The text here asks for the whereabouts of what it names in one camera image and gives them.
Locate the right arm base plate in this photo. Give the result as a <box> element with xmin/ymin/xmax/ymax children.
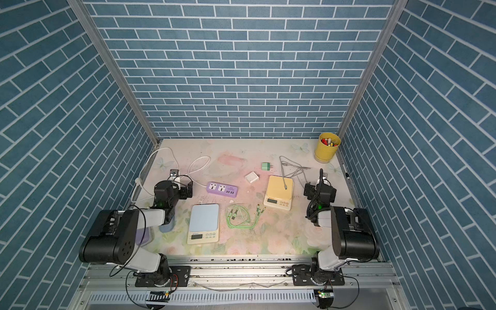
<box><xmin>286</xmin><ymin>264</ymin><xmax>345</xmax><ymax>286</ymax></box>

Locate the yellow pen cup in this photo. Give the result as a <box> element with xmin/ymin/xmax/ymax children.
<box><xmin>314</xmin><ymin>133</ymin><xmax>341</xmax><ymax>164</ymax></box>

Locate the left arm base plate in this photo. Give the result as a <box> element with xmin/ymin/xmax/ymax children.
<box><xmin>133</xmin><ymin>266</ymin><xmax>191</xmax><ymax>289</ymax></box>

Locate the aluminium rail frame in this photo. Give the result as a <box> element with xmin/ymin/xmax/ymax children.
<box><xmin>69</xmin><ymin>255</ymin><xmax>409</xmax><ymax>309</ymax></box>

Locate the yellow electronic scale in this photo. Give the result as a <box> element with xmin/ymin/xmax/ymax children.
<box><xmin>263</xmin><ymin>176</ymin><xmax>294</xmax><ymax>211</ymax></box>

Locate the green charger adapter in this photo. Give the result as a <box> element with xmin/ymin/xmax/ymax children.
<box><xmin>261</xmin><ymin>162</ymin><xmax>272</xmax><ymax>171</ymax></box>

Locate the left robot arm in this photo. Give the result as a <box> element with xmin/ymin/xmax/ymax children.
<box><xmin>79</xmin><ymin>180</ymin><xmax>193</xmax><ymax>290</ymax></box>

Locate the grey blue case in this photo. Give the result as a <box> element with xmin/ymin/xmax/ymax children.
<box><xmin>158</xmin><ymin>217</ymin><xmax>175</xmax><ymax>233</ymax></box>

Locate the purple power strip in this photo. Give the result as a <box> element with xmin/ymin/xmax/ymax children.
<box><xmin>206</xmin><ymin>182</ymin><xmax>238</xmax><ymax>198</ymax></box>

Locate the blue electronic scale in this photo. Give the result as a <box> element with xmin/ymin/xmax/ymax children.
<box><xmin>187</xmin><ymin>204</ymin><xmax>220</xmax><ymax>245</ymax></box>

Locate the purple case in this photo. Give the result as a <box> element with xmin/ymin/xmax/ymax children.
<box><xmin>135</xmin><ymin>227</ymin><xmax>152</xmax><ymax>247</ymax></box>

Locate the white charger adapter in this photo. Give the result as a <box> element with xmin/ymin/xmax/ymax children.
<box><xmin>245</xmin><ymin>171</ymin><xmax>260</xmax><ymax>183</ymax></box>

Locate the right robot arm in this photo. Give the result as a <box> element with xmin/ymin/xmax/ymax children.
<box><xmin>288</xmin><ymin>178</ymin><xmax>380</xmax><ymax>287</ymax></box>

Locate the green charging cable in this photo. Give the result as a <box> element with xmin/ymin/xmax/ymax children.
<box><xmin>225</xmin><ymin>204</ymin><xmax>267</xmax><ymax>229</ymax></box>

